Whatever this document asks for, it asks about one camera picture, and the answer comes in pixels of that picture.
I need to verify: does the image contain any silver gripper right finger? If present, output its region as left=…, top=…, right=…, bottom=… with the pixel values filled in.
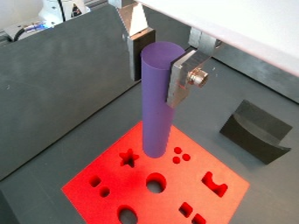
left=165, top=27, right=221, bottom=108

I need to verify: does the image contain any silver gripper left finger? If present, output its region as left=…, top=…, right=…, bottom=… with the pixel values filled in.
left=117, top=3, right=155, bottom=81

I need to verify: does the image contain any purple cylinder peg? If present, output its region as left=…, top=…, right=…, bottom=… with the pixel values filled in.
left=141, top=41, right=184, bottom=158

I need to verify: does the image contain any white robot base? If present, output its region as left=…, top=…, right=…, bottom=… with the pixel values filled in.
left=0, top=0, right=89, bottom=44

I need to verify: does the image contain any black curved holder block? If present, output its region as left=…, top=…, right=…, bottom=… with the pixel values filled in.
left=219, top=100, right=293, bottom=165

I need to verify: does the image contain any red shape sorter board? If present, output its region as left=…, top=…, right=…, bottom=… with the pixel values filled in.
left=61, top=124, right=248, bottom=224

